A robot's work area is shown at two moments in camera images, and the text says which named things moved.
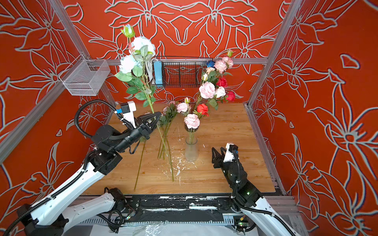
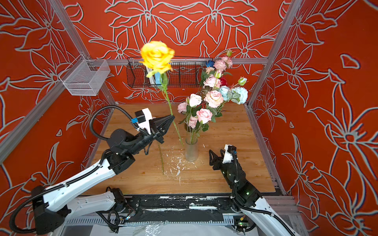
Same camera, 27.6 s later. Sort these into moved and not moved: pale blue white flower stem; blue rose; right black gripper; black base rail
Moved: pale blue white flower stem
Not moved: blue rose; right black gripper; black base rail
